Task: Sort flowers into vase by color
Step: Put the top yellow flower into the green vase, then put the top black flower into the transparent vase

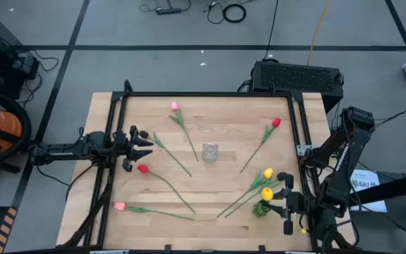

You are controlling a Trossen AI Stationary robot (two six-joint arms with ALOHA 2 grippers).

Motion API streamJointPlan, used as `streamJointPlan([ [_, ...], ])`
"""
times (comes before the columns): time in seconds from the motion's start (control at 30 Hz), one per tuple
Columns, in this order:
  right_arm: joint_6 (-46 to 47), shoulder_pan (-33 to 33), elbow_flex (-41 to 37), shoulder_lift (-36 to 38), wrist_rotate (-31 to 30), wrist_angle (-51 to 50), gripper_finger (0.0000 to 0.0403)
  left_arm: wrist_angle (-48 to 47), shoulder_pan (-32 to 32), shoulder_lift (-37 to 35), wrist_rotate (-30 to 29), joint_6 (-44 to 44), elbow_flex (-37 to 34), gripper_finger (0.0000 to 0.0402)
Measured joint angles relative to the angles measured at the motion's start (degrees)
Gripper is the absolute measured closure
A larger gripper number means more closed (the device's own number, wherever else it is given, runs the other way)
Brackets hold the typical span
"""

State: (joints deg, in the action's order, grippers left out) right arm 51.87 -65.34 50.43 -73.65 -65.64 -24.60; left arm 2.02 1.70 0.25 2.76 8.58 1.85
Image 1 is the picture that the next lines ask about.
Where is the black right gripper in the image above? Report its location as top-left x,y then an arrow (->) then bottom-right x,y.
266,178 -> 307,236

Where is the yellow cable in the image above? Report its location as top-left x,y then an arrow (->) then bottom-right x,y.
307,0 -> 332,67

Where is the clear cut-glass vase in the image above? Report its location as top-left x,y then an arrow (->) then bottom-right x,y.
202,143 -> 219,163

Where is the coiled black cable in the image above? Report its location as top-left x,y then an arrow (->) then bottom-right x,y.
222,3 -> 247,24

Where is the red artificial tulip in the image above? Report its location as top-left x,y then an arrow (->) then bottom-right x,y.
239,117 -> 282,174
137,164 -> 197,215

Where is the green glass vase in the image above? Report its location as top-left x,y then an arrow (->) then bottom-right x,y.
252,200 -> 271,219

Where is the looped black arm cable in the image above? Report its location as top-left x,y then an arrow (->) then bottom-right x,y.
35,162 -> 97,202

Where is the silver metal frame bracket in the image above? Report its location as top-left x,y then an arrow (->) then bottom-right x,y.
296,143 -> 313,157

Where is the black artificial tulip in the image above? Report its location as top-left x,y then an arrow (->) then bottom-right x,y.
138,130 -> 193,178
223,171 -> 290,219

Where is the pink artificial tulip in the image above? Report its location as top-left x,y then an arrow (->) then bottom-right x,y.
113,201 -> 195,222
168,101 -> 200,163

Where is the black power strip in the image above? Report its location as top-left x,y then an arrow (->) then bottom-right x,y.
155,6 -> 183,16

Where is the black metal stand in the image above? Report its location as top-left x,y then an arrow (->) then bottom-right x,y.
347,171 -> 406,254

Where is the yellow artificial tulip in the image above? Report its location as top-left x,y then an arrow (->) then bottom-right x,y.
259,187 -> 275,209
216,167 -> 274,219

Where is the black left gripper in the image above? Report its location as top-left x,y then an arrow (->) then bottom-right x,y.
114,125 -> 154,174

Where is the white printed paper sheet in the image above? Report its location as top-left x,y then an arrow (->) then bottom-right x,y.
349,169 -> 389,213

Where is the long black cable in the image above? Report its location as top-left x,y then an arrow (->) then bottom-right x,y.
262,0 -> 281,61

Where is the black perforated computer case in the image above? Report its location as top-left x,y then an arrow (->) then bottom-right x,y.
251,60 -> 345,114

